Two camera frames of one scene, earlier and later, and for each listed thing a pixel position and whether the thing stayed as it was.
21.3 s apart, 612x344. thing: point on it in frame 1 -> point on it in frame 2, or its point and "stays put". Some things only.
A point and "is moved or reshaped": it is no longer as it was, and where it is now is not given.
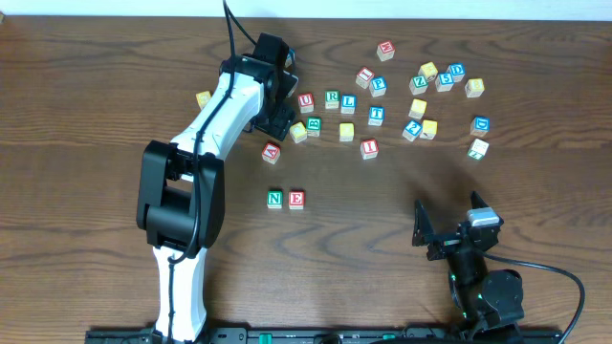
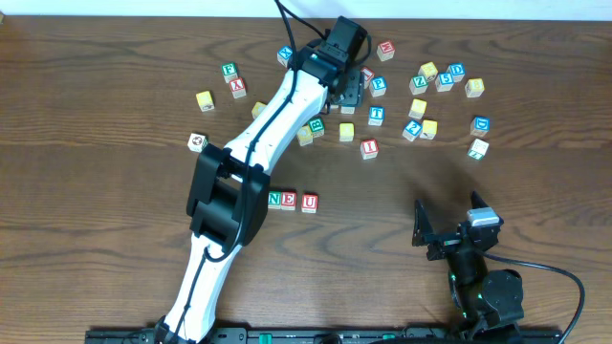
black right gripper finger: x=423 y=229 stays put
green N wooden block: x=274 y=199 stays put
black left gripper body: x=279 y=123 -> x=352 y=91
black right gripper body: x=447 y=242 stays put
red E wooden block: x=296 y=200 is moved or reshaped
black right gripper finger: x=476 y=201 stays put
